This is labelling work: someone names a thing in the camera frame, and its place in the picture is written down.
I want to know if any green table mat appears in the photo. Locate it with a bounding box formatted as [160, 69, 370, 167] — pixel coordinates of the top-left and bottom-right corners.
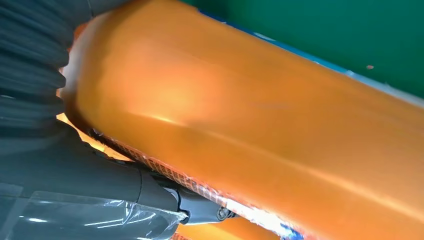
[180, 0, 424, 100]

